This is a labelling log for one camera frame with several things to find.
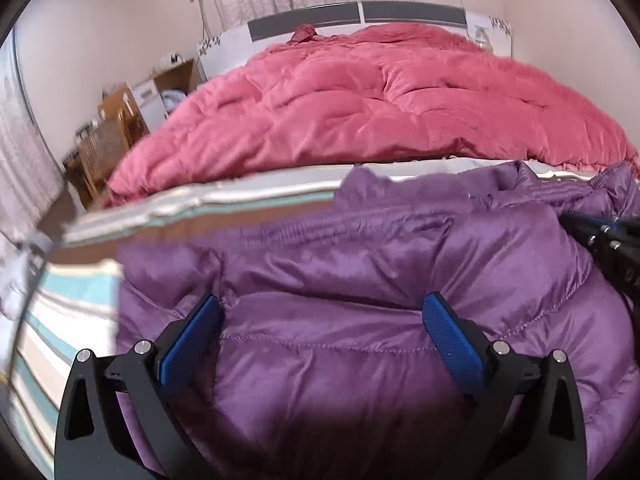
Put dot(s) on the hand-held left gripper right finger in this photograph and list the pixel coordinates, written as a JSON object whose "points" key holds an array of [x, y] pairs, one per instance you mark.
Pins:
{"points": [[452, 340]]}

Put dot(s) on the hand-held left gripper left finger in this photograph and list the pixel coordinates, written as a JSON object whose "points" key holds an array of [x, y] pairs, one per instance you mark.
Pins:
{"points": [[190, 340]]}

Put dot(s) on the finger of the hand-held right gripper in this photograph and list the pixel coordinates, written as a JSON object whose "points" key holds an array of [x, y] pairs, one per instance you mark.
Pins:
{"points": [[577, 230], [600, 221]]}

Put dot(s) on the purple down jacket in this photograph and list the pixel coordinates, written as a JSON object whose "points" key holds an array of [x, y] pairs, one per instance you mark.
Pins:
{"points": [[350, 280]]}

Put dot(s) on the striped bed sheet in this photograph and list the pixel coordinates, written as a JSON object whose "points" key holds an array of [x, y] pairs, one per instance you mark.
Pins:
{"points": [[65, 300]]}

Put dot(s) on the wooden desk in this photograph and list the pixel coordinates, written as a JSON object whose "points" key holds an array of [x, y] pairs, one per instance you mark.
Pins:
{"points": [[75, 175]]}

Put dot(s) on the wooden chair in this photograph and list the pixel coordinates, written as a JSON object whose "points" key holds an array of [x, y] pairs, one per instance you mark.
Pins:
{"points": [[107, 145]]}

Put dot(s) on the white plastic bag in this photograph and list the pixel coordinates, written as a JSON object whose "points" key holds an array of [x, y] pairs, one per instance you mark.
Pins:
{"points": [[172, 99]]}

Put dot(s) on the white drawer cabinet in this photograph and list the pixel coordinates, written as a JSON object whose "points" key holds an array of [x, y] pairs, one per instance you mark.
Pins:
{"points": [[146, 99]]}

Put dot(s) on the patterned side curtain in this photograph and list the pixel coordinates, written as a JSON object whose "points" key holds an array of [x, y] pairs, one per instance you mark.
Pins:
{"points": [[25, 150]]}

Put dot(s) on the pink quilt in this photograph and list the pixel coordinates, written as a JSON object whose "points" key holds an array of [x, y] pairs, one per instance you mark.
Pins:
{"points": [[350, 100]]}

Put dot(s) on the cardboard box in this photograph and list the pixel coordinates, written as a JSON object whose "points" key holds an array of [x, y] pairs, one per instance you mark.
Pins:
{"points": [[180, 77]]}

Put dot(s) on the dark red garment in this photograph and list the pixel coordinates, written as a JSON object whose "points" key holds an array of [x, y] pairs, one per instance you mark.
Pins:
{"points": [[304, 35]]}

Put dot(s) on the white and grey headboard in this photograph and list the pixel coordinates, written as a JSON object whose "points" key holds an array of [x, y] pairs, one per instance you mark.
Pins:
{"points": [[300, 22]]}

